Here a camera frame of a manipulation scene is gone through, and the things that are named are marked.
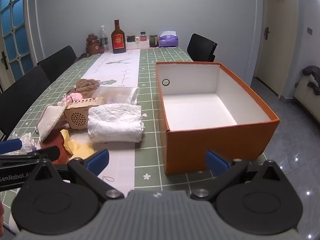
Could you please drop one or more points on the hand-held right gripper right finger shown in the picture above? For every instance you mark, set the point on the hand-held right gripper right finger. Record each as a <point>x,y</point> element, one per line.
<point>216,163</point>

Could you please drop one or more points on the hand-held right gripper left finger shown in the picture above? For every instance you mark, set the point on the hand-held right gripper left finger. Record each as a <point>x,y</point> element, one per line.
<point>98,161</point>

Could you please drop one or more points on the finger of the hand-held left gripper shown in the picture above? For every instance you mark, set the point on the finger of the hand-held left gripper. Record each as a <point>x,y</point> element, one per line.
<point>48,153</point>
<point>10,145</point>

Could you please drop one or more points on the red cloth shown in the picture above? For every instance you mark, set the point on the red cloth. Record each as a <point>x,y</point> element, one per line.
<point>62,155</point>

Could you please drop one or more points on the orange cardboard box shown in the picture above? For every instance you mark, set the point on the orange cardboard box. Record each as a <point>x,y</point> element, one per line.
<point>212,145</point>

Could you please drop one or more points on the yellow cloth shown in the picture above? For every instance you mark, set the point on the yellow cloth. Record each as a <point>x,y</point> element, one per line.
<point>80,150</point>

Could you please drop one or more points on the white round cloth pad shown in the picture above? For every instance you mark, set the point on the white round cloth pad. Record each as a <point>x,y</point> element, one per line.
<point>47,122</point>

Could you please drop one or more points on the white mesh cloth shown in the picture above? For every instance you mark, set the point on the white mesh cloth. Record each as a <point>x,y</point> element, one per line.
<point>115,122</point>

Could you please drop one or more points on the clear plastic bag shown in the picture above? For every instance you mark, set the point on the clear plastic bag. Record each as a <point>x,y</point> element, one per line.
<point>117,93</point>

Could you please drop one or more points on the crinkled cellophane packet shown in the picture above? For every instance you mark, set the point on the crinkled cellophane packet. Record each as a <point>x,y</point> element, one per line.
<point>27,142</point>

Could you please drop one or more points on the perforated wooden box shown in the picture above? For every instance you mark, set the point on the perforated wooden box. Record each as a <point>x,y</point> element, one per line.
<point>77,116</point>

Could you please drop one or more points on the black chair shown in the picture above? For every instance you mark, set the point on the black chair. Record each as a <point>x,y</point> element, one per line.
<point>22,95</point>
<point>58,61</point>
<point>200,47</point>

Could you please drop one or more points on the pink knit item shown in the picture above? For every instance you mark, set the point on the pink knit item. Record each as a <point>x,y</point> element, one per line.
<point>76,96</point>

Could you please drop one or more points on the white printed table runner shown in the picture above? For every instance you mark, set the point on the white printed table runner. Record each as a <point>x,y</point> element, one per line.
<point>115,67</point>

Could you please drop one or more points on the cream cabinet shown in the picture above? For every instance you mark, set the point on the cream cabinet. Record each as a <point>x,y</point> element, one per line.
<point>306,97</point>

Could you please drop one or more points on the brown bear figurine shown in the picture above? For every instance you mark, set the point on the brown bear figurine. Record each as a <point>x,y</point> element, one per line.
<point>93,46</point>

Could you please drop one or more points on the blue glass door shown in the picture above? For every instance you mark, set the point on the blue glass door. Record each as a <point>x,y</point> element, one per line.
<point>15,30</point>

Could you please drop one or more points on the clear water bottle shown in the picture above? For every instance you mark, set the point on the clear water bottle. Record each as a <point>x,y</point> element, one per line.
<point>103,42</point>

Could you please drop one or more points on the brown liquor bottle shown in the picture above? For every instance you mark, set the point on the brown liquor bottle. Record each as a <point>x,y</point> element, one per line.
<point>118,42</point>

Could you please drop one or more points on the white box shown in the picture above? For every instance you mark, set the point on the white box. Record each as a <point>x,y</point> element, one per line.
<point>143,45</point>

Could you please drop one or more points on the dark lidded jar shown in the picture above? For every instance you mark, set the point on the dark lidded jar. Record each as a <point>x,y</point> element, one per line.
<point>130,39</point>

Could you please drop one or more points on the dark clothing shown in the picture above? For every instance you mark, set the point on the dark clothing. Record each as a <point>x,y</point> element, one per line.
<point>313,76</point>

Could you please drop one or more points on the purple tissue pack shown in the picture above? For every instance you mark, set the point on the purple tissue pack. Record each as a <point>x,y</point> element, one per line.
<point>168,41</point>

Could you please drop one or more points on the green glass jar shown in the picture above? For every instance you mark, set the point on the green glass jar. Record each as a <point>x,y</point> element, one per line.
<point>153,41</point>

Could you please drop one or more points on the cream door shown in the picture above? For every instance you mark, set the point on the cream door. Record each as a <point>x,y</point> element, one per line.
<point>277,42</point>

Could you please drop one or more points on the wall light switch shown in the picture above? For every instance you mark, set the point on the wall light switch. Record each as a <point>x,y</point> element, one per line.
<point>310,31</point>

